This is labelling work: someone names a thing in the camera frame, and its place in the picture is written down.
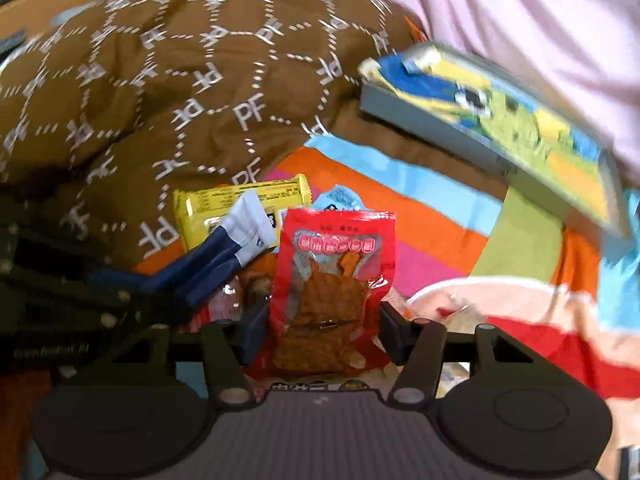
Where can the brown PF patterned quilt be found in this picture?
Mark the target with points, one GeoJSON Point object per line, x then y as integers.
{"type": "Point", "coordinates": [106, 116]}

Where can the colourful cartoon bed sheet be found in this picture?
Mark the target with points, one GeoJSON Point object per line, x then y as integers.
{"type": "Point", "coordinates": [539, 281]}

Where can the pink hanging curtain cloth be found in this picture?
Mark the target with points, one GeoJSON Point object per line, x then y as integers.
{"type": "Point", "coordinates": [583, 54]}

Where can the blue sausage snack packet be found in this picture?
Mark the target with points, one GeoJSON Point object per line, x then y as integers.
{"type": "Point", "coordinates": [338, 198]}

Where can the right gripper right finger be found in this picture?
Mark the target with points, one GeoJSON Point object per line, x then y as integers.
{"type": "Point", "coordinates": [417, 347]}

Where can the white navy sachet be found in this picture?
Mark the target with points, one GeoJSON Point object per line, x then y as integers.
{"type": "Point", "coordinates": [242, 235]}

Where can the clear packet of braised eggs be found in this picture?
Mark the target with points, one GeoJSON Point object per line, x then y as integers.
{"type": "Point", "coordinates": [245, 290]}

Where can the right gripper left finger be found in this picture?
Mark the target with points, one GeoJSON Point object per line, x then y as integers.
{"type": "Point", "coordinates": [227, 349]}

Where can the red meat snack packet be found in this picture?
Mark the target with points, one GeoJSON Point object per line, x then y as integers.
{"type": "Point", "coordinates": [333, 269]}

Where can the grey tray with cartoon liner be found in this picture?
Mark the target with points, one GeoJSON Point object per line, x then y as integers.
{"type": "Point", "coordinates": [476, 110]}

